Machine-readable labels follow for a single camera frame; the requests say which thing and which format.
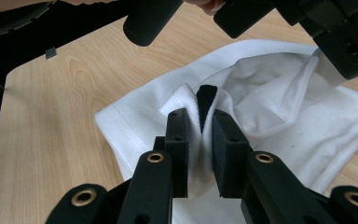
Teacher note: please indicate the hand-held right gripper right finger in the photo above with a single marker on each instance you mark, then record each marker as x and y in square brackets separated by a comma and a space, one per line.
[230, 155]

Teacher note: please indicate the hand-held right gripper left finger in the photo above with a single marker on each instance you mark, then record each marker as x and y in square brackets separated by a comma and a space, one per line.
[177, 149]

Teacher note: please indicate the grey tape piece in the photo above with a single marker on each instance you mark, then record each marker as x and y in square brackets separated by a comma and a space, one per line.
[50, 53]

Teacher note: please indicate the white printed tank top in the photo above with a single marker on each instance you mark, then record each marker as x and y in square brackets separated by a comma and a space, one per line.
[276, 130]

